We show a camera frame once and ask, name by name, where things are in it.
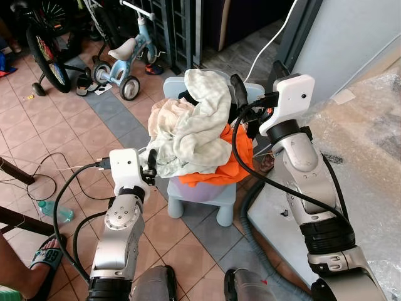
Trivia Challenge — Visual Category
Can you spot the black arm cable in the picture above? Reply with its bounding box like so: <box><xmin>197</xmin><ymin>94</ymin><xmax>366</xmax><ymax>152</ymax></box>
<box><xmin>230</xmin><ymin>93</ymin><xmax>352</xmax><ymax>234</ymax></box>
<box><xmin>53</xmin><ymin>160</ymin><xmax>113</xmax><ymax>280</ymax></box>

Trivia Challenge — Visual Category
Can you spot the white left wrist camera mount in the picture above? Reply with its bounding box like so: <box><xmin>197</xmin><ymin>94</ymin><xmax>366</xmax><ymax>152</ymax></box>
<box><xmin>108</xmin><ymin>148</ymin><xmax>143</xmax><ymax>192</ymax></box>

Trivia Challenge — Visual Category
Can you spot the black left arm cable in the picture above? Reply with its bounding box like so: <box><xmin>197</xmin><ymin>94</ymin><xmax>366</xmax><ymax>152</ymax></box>
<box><xmin>53</xmin><ymin>160</ymin><xmax>113</xmax><ymax>280</ymax></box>

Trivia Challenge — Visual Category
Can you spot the grey left robot leg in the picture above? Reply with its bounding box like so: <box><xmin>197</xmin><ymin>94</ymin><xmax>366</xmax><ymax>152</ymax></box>
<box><xmin>130</xmin><ymin>265</ymin><xmax>178</xmax><ymax>301</ymax></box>

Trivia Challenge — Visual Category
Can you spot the dark wooden furniture leg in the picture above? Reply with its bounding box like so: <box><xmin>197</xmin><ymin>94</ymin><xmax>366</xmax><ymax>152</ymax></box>
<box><xmin>0</xmin><ymin>157</ymin><xmax>36</xmax><ymax>186</ymax></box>
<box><xmin>0</xmin><ymin>206</ymin><xmax>56</xmax><ymax>237</ymax></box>

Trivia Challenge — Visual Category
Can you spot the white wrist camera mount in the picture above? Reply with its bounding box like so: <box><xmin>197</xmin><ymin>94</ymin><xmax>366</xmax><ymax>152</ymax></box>
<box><xmin>108</xmin><ymin>148</ymin><xmax>143</xmax><ymax>192</ymax></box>
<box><xmin>259</xmin><ymin>74</ymin><xmax>316</xmax><ymax>136</ymax></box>

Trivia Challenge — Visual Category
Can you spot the pale green cloth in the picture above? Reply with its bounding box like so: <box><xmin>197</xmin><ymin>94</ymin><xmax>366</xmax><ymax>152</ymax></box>
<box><xmin>149</xmin><ymin>68</ymin><xmax>242</xmax><ymax>178</ymax></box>

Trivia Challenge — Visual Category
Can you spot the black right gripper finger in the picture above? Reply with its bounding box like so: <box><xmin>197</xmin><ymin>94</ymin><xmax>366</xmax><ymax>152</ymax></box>
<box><xmin>231</xmin><ymin>74</ymin><xmax>248</xmax><ymax>104</ymax></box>

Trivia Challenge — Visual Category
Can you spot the clear bubble wrap sheet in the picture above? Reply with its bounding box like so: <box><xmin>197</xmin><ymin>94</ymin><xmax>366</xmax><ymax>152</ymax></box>
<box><xmin>310</xmin><ymin>69</ymin><xmax>401</xmax><ymax>301</ymax></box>

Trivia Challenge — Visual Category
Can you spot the grey corrugated drain hose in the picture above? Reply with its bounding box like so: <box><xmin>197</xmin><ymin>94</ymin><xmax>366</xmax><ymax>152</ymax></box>
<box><xmin>241</xmin><ymin>179</ymin><xmax>314</xmax><ymax>301</ymax></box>

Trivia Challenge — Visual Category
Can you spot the white power cable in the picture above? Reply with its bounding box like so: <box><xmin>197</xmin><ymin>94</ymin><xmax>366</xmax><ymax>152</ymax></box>
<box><xmin>244</xmin><ymin>0</ymin><xmax>298</xmax><ymax>85</ymax></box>

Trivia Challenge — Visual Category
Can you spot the grey robot leg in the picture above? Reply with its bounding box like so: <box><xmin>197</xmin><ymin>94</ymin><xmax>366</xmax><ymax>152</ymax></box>
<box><xmin>130</xmin><ymin>265</ymin><xmax>178</xmax><ymax>301</ymax></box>
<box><xmin>224</xmin><ymin>268</ymin><xmax>278</xmax><ymax>301</ymax></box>

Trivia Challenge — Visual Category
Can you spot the lavender plastic basin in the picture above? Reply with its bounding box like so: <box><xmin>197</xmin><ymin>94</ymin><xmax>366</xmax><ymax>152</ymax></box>
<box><xmin>180</xmin><ymin>177</ymin><xmax>237</xmax><ymax>204</ymax></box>

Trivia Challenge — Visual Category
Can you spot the light blue child chair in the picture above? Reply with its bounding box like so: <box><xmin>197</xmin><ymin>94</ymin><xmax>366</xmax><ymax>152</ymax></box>
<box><xmin>163</xmin><ymin>75</ymin><xmax>267</xmax><ymax>228</ymax></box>

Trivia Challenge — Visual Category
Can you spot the orange cloth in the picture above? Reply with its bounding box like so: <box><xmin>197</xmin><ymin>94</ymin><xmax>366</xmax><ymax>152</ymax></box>
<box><xmin>177</xmin><ymin>122</ymin><xmax>256</xmax><ymax>187</ymax></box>

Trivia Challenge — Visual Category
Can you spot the grey right robot leg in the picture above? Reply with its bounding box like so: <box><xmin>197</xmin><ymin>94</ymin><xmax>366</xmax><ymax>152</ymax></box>
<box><xmin>224</xmin><ymin>268</ymin><xmax>278</xmax><ymax>301</ymax></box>

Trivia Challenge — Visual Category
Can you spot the cream patterned cloth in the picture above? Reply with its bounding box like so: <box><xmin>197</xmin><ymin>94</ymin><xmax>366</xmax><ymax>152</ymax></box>
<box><xmin>148</xmin><ymin>97</ymin><xmax>192</xmax><ymax>148</ymax></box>

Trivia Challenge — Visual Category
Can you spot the light blue kids tricycle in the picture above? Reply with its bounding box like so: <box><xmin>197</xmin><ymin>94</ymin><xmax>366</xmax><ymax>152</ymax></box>
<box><xmin>91</xmin><ymin>0</ymin><xmax>170</xmax><ymax>102</ymax></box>

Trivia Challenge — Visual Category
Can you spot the black slide sandal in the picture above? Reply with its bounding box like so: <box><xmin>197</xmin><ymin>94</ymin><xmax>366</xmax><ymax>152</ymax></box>
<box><xmin>26</xmin><ymin>233</ymin><xmax>67</xmax><ymax>301</ymax></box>

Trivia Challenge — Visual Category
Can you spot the dark grey door frame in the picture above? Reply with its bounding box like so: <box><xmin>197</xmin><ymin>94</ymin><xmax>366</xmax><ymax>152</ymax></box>
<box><xmin>276</xmin><ymin>0</ymin><xmax>325</xmax><ymax>73</ymax></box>

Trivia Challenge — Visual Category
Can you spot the clear plastic water bottle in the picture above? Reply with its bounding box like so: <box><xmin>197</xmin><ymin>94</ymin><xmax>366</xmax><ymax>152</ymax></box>
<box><xmin>36</xmin><ymin>199</ymin><xmax>75</xmax><ymax>224</ymax></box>

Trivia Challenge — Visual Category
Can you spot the black kids bicycle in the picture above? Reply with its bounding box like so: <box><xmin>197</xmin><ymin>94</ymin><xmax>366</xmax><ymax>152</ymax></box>
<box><xmin>11</xmin><ymin>0</ymin><xmax>93</xmax><ymax>98</ymax></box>

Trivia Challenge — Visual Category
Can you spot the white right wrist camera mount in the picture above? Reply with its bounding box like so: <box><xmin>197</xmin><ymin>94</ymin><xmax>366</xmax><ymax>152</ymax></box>
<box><xmin>259</xmin><ymin>74</ymin><xmax>316</xmax><ymax>136</ymax></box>

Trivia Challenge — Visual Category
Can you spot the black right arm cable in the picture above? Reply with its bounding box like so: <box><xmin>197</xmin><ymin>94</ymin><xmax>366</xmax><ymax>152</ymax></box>
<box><xmin>230</xmin><ymin>93</ymin><xmax>352</xmax><ymax>234</ymax></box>

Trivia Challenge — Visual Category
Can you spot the dark metal gate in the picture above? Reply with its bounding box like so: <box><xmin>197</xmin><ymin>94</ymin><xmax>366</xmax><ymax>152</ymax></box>
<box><xmin>150</xmin><ymin>0</ymin><xmax>202</xmax><ymax>71</ymax></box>

